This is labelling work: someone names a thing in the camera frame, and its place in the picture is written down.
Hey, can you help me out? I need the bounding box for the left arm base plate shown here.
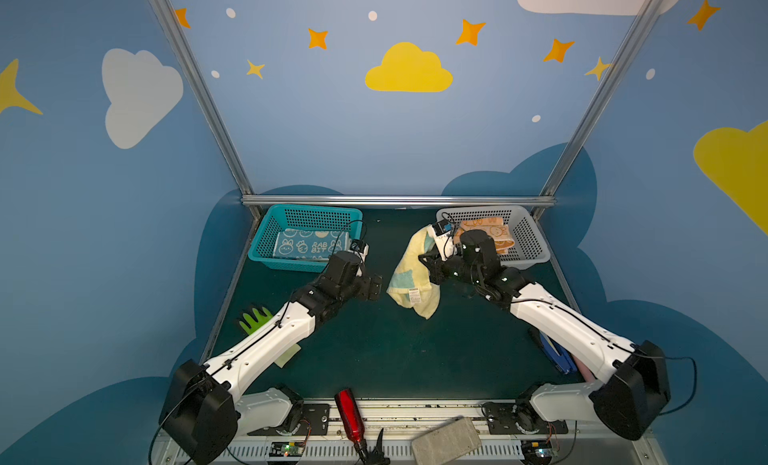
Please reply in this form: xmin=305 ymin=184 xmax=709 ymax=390
xmin=247 ymin=403 xmax=331 ymax=437

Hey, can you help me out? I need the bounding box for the green circuit board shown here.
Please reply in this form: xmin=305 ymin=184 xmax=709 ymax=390
xmin=520 ymin=441 xmax=554 ymax=465
xmin=268 ymin=441 xmax=306 ymax=459

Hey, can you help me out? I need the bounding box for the left aluminium frame post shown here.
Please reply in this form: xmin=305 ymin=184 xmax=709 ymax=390
xmin=148 ymin=0 xmax=253 ymax=200

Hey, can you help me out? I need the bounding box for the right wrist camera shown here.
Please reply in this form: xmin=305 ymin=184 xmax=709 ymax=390
xmin=428 ymin=219 xmax=455 ymax=261

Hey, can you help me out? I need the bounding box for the left green circuit board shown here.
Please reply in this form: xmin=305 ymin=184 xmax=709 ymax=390
xmin=268 ymin=441 xmax=306 ymax=459

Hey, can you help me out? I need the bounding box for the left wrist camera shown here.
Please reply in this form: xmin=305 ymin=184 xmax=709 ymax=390
xmin=348 ymin=239 xmax=369 ymax=261

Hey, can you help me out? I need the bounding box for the white plastic basket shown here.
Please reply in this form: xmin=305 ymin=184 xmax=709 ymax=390
xmin=436 ymin=205 xmax=551 ymax=270

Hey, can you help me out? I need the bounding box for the green rubber glove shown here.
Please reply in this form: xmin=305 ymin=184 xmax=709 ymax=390
xmin=238 ymin=307 xmax=273 ymax=336

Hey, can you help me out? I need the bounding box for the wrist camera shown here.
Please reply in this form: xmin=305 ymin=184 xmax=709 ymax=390
xmin=348 ymin=239 xmax=369 ymax=261
xmin=428 ymin=219 xmax=455 ymax=261

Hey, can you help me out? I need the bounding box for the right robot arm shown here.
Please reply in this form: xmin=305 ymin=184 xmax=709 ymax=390
xmin=418 ymin=230 xmax=671 ymax=441

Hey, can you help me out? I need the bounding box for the blue bunny pattern towel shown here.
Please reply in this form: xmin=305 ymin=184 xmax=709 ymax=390
xmin=273 ymin=229 xmax=350 ymax=261

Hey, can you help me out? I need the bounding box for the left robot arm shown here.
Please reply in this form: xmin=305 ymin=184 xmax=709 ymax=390
xmin=158 ymin=240 xmax=382 ymax=464

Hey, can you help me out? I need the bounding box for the red metal bottle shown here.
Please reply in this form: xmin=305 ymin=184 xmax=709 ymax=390
xmin=334 ymin=388 xmax=365 ymax=447

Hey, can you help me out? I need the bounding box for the orange patterned towel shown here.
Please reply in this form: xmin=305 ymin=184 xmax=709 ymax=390
xmin=454 ymin=217 xmax=515 ymax=255

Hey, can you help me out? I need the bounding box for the horizontal aluminium frame bar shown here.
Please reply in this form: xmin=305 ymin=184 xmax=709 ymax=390
xmin=241 ymin=194 xmax=556 ymax=208

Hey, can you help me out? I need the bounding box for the grey sponge block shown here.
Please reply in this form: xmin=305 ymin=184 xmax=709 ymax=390
xmin=411 ymin=417 xmax=482 ymax=465

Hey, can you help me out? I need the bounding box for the right green circuit board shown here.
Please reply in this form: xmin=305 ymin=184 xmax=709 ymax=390
xmin=520 ymin=441 xmax=554 ymax=465

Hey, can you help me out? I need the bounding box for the teal plastic basket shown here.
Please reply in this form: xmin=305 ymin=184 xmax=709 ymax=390
xmin=248 ymin=205 xmax=363 ymax=273

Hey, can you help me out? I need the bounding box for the yellow-green towel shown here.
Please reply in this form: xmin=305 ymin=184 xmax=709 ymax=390
xmin=387 ymin=226 xmax=440 ymax=320

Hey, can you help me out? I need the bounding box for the right aluminium frame post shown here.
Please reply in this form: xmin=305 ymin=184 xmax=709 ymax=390
xmin=532 ymin=0 xmax=665 ymax=221

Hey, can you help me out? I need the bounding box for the yellow-green sticky paper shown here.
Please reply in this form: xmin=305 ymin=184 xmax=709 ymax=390
xmin=274 ymin=344 xmax=301 ymax=368

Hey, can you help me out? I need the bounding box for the aluminium frame post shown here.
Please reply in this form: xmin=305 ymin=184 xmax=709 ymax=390
xmin=148 ymin=0 xmax=253 ymax=200
xmin=532 ymin=0 xmax=665 ymax=221

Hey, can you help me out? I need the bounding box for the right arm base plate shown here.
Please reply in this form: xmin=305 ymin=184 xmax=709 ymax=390
xmin=481 ymin=402 xmax=569 ymax=435

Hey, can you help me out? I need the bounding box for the black clamp tool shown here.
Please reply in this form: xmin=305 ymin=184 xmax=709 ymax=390
xmin=353 ymin=429 xmax=391 ymax=465

